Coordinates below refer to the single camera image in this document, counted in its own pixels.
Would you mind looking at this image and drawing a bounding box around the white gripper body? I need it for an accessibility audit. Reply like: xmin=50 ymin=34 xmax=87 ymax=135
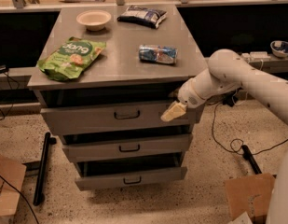
xmin=178 ymin=78 xmax=207 ymax=108

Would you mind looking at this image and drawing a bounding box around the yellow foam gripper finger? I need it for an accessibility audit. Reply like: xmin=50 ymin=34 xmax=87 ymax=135
xmin=160 ymin=101 xmax=187 ymax=122

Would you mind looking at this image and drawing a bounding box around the grey top drawer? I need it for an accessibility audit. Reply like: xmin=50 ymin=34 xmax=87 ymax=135
xmin=41 ymin=81 xmax=203 ymax=136

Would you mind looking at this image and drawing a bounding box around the grey drawer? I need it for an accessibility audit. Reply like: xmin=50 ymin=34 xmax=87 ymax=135
xmin=62 ymin=125 xmax=192 ymax=162
xmin=75 ymin=152 xmax=187 ymax=190
xmin=41 ymin=81 xmax=203 ymax=136

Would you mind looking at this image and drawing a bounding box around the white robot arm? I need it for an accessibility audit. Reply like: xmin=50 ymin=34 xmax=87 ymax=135
xmin=161 ymin=49 xmax=288 ymax=224

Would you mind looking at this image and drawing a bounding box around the grey middle drawer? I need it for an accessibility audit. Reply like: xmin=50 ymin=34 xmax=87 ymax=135
xmin=62 ymin=125 xmax=192 ymax=162

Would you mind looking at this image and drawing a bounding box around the grey drawer cabinet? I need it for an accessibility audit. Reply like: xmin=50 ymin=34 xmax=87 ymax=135
xmin=26 ymin=4 xmax=209 ymax=179

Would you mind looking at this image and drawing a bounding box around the grey bottom drawer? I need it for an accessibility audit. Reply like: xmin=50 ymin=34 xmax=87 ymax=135
xmin=75 ymin=152 xmax=187 ymax=190

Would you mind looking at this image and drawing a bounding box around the black power adapter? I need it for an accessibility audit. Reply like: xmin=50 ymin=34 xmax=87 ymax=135
xmin=223 ymin=95 xmax=238 ymax=107

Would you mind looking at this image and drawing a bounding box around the white power strip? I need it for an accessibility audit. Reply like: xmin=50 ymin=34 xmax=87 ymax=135
xmin=241 ymin=51 xmax=270 ymax=62

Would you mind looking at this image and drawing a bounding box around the black bar right floor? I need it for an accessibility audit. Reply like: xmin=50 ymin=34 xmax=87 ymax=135
xmin=241 ymin=145 xmax=262 ymax=175

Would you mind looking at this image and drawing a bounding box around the black bar floor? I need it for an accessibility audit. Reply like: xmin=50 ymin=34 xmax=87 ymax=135
xmin=33 ymin=133 xmax=56 ymax=206
xmin=241 ymin=145 xmax=262 ymax=175

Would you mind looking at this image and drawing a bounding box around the dark blue snack bag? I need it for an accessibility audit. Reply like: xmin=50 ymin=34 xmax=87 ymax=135
xmin=117 ymin=6 xmax=167 ymax=29

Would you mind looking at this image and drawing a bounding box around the blue white bowl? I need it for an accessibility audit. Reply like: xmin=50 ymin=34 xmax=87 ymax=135
xmin=270 ymin=40 xmax=288 ymax=58

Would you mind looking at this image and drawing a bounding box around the cardboard box right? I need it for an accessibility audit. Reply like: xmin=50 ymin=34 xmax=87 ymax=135
xmin=225 ymin=173 xmax=275 ymax=224

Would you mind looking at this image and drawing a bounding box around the cardboard box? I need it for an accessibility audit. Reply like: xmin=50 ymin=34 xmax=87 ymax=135
xmin=225 ymin=173 xmax=275 ymax=224
xmin=0 ymin=154 xmax=26 ymax=224

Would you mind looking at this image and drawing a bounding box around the green snack bag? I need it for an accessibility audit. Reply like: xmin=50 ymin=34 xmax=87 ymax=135
xmin=37 ymin=37 xmax=106 ymax=81

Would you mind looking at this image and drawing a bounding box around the beige bowl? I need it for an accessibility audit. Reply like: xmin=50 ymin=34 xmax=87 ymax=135
xmin=76 ymin=10 xmax=112 ymax=31

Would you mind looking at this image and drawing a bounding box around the black bar left floor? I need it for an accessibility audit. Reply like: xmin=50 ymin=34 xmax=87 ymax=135
xmin=33 ymin=133 xmax=56 ymax=206

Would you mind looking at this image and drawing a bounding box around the cardboard box left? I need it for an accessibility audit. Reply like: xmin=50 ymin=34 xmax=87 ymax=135
xmin=0 ymin=154 xmax=26 ymax=224

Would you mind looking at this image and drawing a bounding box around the black floor cable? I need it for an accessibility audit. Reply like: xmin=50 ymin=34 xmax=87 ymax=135
xmin=211 ymin=101 xmax=288 ymax=157

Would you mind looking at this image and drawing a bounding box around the black cable left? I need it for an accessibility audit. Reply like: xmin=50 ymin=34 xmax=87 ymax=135
xmin=0 ymin=170 xmax=41 ymax=224

